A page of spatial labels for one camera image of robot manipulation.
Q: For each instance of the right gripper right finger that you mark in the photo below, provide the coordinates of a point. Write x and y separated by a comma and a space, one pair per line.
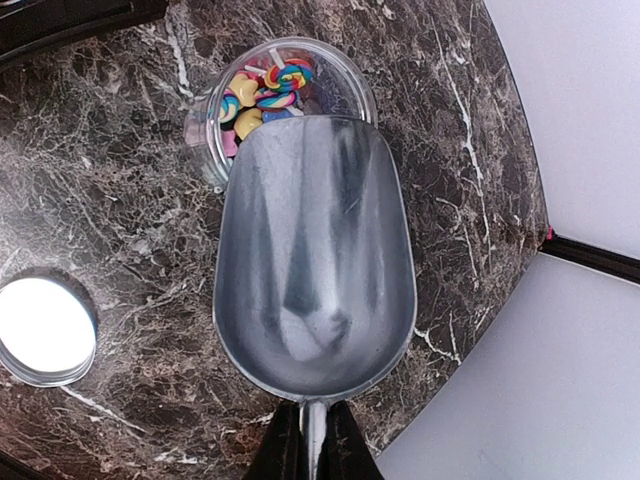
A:
346, 455

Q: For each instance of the black front rail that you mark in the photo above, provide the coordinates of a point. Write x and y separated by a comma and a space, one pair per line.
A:
29, 27

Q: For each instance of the silver jar lid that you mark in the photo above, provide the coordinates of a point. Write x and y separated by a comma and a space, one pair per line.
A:
49, 327

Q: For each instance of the clear plastic jar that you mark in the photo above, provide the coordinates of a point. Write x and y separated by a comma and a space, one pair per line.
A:
279, 79

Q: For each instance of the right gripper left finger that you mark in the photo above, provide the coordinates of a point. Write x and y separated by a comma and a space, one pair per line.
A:
280, 455

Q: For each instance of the silver metal scoop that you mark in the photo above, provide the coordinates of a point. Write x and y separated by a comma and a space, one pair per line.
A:
315, 296

